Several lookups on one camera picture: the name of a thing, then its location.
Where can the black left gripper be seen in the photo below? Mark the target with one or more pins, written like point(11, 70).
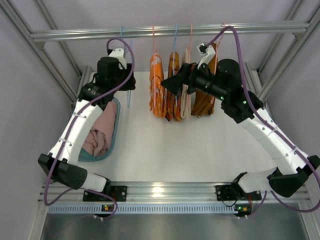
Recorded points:
point(127, 81)

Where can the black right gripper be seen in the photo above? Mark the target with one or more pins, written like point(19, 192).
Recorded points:
point(188, 76)

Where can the orange white tie-dye trousers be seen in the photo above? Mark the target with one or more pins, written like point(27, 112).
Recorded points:
point(158, 99)

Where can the pink wire hanger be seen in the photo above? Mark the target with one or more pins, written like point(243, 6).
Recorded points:
point(190, 32)
point(153, 40)
point(220, 37)

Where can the blue wire hanger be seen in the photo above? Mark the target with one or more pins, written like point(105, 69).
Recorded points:
point(175, 37)
point(131, 43)

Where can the pink trousers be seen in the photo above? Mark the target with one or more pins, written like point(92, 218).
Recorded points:
point(99, 139)

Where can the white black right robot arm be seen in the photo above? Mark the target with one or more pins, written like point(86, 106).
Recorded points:
point(293, 167)

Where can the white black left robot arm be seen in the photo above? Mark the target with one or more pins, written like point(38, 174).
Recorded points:
point(60, 164)

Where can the orange brown patterned trousers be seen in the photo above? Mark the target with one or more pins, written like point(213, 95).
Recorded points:
point(173, 104)

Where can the beige trousers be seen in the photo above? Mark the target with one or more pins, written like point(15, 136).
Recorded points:
point(185, 105)

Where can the teal plastic basket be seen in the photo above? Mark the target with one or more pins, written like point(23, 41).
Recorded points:
point(86, 157)

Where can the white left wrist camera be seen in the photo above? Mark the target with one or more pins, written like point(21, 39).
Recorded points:
point(120, 54)

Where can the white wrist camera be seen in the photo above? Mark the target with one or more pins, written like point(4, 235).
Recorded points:
point(207, 53)
point(120, 54)

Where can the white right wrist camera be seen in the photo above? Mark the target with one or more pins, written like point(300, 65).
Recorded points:
point(207, 53)

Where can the aluminium right frame strut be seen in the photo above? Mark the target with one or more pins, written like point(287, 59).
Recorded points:
point(283, 50)

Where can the aluminium frame strut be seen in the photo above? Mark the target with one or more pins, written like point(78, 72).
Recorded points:
point(283, 50)
point(20, 25)

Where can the aluminium hanging rail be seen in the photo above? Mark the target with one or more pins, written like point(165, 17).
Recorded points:
point(267, 27)

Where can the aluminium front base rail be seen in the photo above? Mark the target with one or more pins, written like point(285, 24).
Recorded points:
point(165, 193)

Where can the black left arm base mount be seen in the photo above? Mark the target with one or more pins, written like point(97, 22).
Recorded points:
point(117, 192)

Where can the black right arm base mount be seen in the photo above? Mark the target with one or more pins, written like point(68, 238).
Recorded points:
point(229, 192)

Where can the aluminium left frame strut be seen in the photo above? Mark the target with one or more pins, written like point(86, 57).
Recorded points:
point(20, 25)

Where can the grey slotted cable duct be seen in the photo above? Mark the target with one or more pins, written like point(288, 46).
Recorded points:
point(207, 208)

